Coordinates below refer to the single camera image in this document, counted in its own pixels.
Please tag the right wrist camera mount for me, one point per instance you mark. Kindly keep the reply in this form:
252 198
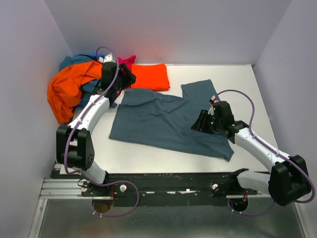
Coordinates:
212 101

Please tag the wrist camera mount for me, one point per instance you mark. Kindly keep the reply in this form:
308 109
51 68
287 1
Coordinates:
106 59
212 101

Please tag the teal blue t-shirt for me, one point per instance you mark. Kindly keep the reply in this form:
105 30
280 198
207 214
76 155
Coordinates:
87 88

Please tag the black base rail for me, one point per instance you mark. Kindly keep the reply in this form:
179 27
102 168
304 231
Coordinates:
167 189

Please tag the magenta t-shirt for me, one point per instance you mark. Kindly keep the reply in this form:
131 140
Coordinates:
125 62

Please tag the grey-blue t-shirt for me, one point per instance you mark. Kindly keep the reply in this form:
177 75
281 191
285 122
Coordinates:
164 121

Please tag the crumpled orange t-shirt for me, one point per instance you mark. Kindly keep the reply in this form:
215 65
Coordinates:
64 90

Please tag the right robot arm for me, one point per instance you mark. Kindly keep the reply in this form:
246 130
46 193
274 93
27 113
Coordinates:
287 180

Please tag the orange t-shirt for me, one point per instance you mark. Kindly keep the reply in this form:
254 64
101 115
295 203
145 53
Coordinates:
152 77
64 90

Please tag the aluminium extrusion frame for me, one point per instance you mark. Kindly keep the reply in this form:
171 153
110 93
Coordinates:
60 186

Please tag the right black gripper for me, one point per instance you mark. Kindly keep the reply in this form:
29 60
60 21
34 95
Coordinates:
204 121

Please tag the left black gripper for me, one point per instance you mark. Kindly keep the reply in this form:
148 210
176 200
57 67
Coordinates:
126 76

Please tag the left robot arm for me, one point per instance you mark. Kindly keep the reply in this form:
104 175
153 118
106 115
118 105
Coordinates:
74 146

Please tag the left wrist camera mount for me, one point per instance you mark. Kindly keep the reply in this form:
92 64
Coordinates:
106 59

